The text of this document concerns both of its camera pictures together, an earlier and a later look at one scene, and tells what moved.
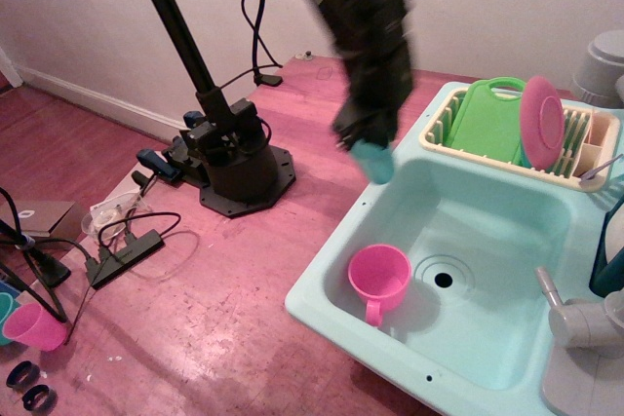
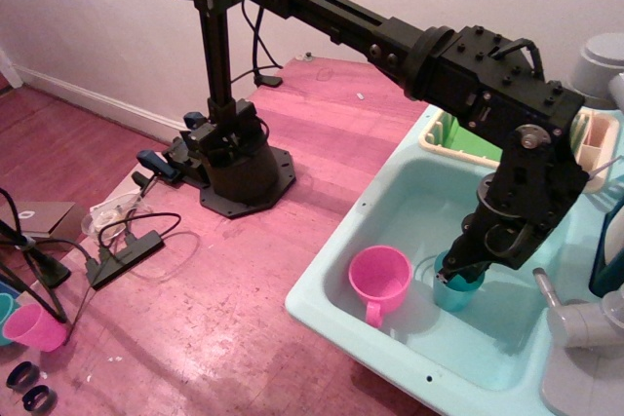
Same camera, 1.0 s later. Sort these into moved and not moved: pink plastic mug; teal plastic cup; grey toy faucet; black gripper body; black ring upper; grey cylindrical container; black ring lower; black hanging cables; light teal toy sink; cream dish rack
Moved: teal plastic cup; black gripper body
Not moved: black ring upper; pink plastic mug; cream dish rack; grey toy faucet; grey cylindrical container; black hanging cables; light teal toy sink; black ring lower
